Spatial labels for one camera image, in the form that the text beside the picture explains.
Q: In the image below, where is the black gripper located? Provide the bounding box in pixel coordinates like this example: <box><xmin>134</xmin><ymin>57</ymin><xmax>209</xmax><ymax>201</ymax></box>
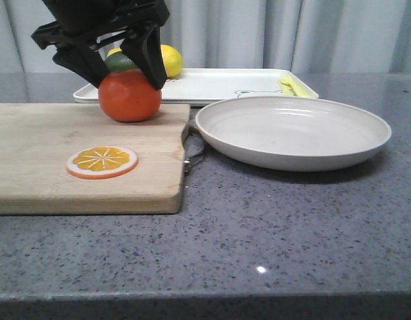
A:
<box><xmin>31</xmin><ymin>1</ymin><xmax>170</xmax><ymax>89</ymax></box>

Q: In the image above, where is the orange mandarin fruit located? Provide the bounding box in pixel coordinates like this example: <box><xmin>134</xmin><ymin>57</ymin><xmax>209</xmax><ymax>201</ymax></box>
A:
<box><xmin>98</xmin><ymin>69</ymin><xmax>162</xmax><ymax>122</ymax></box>

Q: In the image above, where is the beige round plate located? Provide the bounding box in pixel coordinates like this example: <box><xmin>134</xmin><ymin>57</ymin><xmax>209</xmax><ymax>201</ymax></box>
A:
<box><xmin>195</xmin><ymin>96</ymin><xmax>392</xmax><ymax>172</ymax></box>

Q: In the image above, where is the white rectangular tray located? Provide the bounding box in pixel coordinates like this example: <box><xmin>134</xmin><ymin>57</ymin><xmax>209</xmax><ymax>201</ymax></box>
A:
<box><xmin>73</xmin><ymin>68</ymin><xmax>320</xmax><ymax>107</ymax></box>

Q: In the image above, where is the yellow lemon behind lime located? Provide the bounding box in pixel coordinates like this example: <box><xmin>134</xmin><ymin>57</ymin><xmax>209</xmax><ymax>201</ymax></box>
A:
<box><xmin>107</xmin><ymin>47</ymin><xmax>121</xmax><ymax>57</ymax></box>

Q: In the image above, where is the green lime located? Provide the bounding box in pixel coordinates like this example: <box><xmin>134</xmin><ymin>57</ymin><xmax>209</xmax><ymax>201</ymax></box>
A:
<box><xmin>105</xmin><ymin>52</ymin><xmax>138</xmax><ymax>72</ymax></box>

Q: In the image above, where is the orange slice disc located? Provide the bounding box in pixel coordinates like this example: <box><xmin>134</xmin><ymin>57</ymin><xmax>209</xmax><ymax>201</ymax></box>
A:
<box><xmin>66</xmin><ymin>146</ymin><xmax>139</xmax><ymax>179</ymax></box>

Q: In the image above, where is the wooden cutting board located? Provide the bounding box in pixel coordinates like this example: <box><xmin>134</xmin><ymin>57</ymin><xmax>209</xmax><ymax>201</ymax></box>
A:
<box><xmin>0</xmin><ymin>103</ymin><xmax>190</xmax><ymax>215</ymax></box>

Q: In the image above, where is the yellow plastic fork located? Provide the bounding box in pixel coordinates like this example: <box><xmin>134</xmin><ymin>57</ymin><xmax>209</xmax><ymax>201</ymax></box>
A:
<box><xmin>279</xmin><ymin>75</ymin><xmax>318</xmax><ymax>98</ymax></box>

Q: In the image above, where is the grey curtain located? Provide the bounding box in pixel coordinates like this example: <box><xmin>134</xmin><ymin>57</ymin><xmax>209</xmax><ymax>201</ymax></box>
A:
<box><xmin>0</xmin><ymin>0</ymin><xmax>411</xmax><ymax>75</ymax></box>

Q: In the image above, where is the metal cutting board handle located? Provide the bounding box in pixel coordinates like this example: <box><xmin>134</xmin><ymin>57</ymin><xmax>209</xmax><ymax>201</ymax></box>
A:
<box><xmin>182</xmin><ymin>121</ymin><xmax>206</xmax><ymax>175</ymax></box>

